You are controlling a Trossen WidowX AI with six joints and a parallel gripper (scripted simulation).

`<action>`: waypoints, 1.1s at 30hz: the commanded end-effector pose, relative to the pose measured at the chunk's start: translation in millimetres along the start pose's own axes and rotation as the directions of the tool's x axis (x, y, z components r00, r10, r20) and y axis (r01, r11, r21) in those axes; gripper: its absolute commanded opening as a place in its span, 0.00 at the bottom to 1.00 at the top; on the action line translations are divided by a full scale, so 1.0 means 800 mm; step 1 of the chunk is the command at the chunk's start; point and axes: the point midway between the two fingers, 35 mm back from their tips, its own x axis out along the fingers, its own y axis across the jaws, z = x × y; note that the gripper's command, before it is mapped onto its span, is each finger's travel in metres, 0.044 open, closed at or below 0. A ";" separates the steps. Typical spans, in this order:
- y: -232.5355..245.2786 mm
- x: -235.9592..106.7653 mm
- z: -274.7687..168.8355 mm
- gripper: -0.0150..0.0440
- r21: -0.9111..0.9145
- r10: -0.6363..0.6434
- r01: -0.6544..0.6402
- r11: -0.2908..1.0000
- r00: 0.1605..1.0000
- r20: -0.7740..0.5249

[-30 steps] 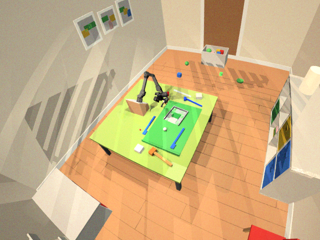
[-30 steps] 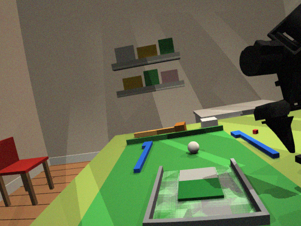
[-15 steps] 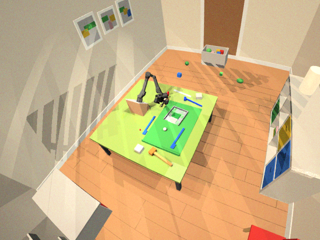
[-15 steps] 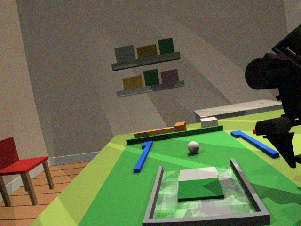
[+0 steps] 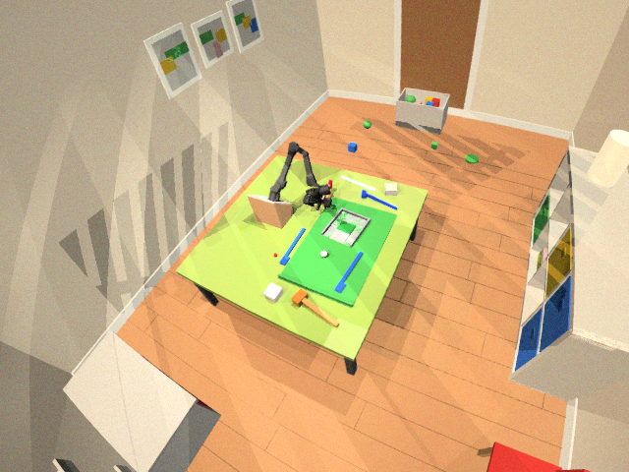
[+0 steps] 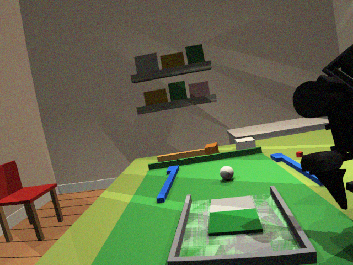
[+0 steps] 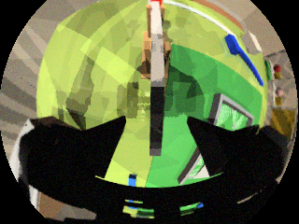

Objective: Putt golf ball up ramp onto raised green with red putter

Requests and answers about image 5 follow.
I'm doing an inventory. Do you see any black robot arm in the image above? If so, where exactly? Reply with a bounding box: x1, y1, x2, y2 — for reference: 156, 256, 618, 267
267, 142, 330, 202

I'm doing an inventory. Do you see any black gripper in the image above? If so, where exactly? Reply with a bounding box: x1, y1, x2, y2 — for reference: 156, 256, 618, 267
303, 195, 332, 208

